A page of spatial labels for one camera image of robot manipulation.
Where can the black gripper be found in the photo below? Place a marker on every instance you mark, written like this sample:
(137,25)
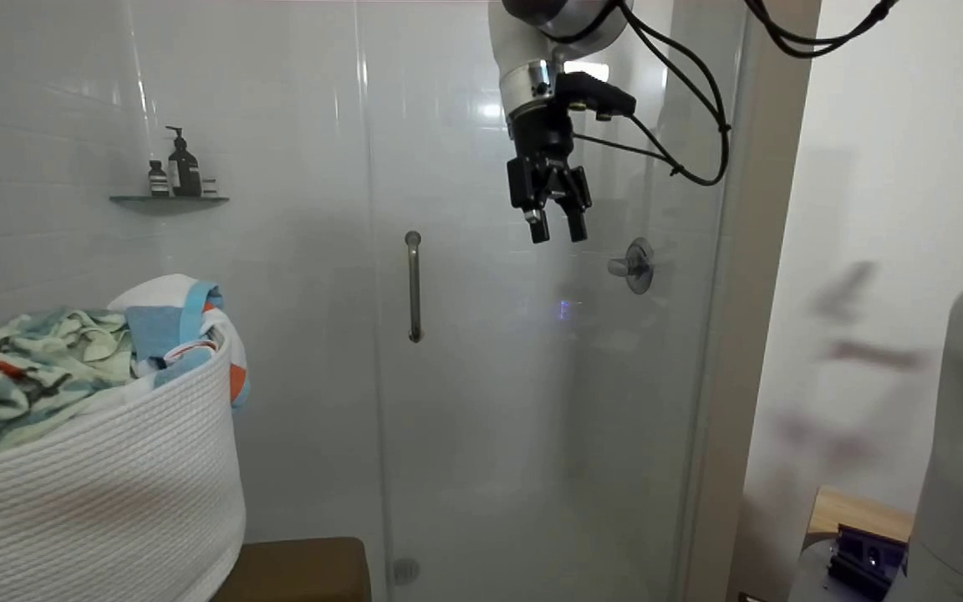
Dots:
(544,168)

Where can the dark pump bottle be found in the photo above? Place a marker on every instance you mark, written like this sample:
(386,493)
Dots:
(180,173)

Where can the white folded towel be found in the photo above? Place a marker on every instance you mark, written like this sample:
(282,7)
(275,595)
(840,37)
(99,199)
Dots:
(152,293)

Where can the fixed glass shower panel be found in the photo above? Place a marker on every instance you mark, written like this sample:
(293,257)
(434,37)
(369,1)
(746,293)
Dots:
(282,337)

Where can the white orange cloth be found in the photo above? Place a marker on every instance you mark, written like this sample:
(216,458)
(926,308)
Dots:
(234,385)

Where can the blue cloth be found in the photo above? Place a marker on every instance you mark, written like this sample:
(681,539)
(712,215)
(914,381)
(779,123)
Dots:
(164,321)

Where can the green patterned cloth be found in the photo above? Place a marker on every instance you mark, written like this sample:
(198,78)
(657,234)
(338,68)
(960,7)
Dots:
(33,369)

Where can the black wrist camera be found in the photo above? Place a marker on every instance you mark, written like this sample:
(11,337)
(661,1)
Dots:
(593,95)

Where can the glass corner shower shelf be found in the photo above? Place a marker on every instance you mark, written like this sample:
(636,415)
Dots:
(168,201)

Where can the small dark bottle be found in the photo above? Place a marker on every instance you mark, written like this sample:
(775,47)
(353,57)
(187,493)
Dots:
(157,181)

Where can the frosted glass shower door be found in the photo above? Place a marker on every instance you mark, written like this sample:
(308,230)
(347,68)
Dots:
(502,445)

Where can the white woven laundry basket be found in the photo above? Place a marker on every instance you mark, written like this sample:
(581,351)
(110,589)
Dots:
(80,513)

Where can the light wooden robot platform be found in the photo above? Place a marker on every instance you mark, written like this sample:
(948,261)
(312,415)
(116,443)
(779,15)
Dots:
(852,516)

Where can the small jar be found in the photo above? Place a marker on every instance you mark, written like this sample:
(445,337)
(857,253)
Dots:
(209,190)

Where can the purple black device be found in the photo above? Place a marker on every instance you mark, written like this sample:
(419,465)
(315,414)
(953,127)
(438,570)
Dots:
(867,556)

